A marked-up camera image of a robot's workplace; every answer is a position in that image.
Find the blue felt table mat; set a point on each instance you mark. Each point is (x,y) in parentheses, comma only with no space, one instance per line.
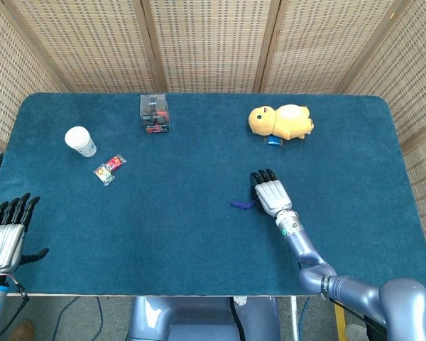
(163,213)

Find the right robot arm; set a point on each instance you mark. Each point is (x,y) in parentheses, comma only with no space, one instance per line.
(341,273)

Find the clear box with dark toy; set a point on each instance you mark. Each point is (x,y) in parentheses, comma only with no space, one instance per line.
(155,113)

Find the red candy packet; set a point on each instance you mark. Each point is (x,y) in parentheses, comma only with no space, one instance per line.
(114,162)

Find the yellow floor tape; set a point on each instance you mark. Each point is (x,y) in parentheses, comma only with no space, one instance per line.
(339,319)

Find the blue grey robot torso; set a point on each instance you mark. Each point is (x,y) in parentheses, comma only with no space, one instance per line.
(195,319)

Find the blue wrapped candy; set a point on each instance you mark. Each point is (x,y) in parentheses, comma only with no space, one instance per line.
(273,140)

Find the purple worm-shaped toy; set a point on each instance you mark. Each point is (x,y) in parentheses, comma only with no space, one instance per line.
(243,204)

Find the brown shoe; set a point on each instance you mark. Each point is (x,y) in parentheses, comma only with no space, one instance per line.
(25,328)

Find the grey shoe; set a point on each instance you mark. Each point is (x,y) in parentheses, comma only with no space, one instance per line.
(356,332)

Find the white paper cup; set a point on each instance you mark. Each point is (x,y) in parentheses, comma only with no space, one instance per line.
(80,141)

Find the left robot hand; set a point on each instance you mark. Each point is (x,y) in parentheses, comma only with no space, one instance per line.
(5,238)

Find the yellow plush duck toy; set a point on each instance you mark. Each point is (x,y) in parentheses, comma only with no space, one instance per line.
(282,120)

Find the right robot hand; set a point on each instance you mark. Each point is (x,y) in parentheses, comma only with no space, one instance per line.
(270,193)

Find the white table leg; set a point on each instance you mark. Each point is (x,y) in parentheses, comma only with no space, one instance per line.
(294,318)

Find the woven bamboo folding screen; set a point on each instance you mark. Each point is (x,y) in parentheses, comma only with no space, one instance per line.
(213,42)

